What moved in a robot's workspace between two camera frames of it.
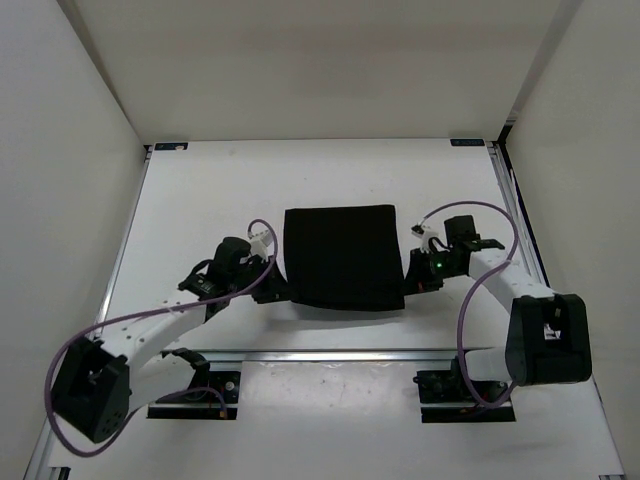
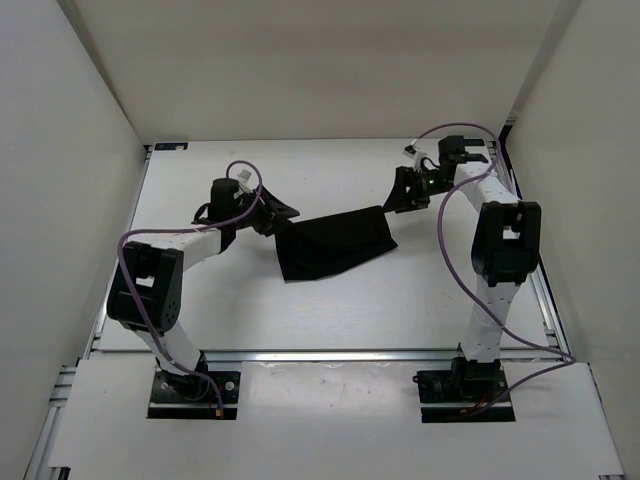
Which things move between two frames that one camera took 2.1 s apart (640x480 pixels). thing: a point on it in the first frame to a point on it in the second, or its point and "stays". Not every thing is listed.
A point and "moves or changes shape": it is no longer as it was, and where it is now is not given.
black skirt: x=345 y=258 moves or changes shape
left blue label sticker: x=171 y=146 stays
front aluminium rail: x=316 y=356 stays
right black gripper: x=417 y=279 to x=399 y=199
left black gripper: x=275 y=288 to x=267 y=226
